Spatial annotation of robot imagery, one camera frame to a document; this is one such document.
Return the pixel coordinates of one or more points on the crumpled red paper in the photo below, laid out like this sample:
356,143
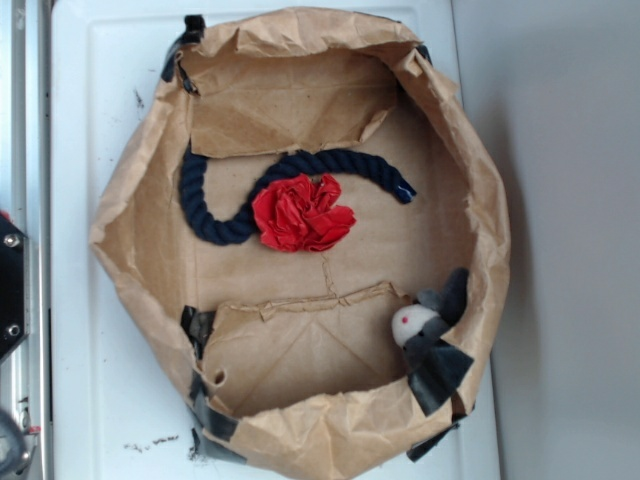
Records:
300,214

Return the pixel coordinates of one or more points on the brown paper bag tray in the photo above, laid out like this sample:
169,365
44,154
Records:
287,359

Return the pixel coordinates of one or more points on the grey white plush toy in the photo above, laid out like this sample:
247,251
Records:
435,368

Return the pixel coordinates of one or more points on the white plastic tray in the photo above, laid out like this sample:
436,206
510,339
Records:
115,414

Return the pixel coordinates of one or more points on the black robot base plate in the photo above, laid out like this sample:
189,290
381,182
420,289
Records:
14,323

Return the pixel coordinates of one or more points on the metal frame rail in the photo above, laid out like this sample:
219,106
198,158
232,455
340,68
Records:
25,195

